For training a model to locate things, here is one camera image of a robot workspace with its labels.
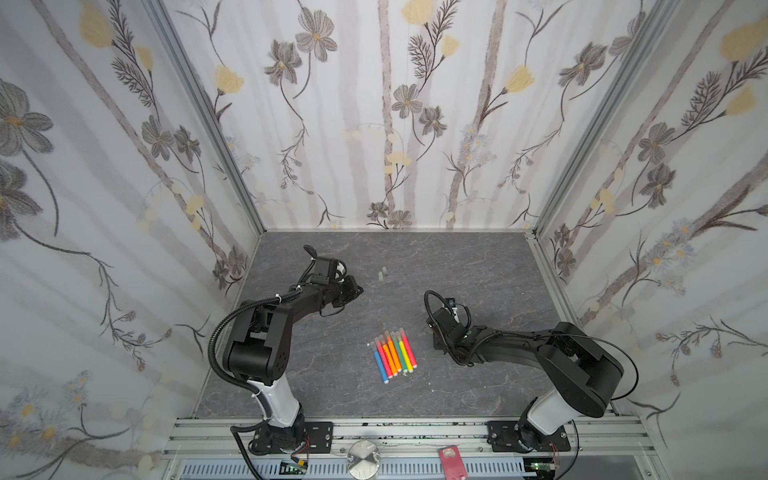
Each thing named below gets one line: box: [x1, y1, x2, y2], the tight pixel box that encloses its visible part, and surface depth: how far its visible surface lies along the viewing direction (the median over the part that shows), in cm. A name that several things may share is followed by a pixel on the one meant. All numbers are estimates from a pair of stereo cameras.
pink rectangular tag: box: [439, 446, 468, 480], surface depth 72 cm
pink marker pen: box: [399, 327, 418, 368], surface depth 90 cm
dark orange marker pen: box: [379, 334, 398, 377], surface depth 89 cm
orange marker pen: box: [384, 330, 402, 372], surface depth 90 cm
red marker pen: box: [374, 337, 393, 379], surface depth 88 cm
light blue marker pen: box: [370, 341, 389, 384], surface depth 88 cm
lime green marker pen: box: [396, 331, 414, 373], surface depth 88 cm
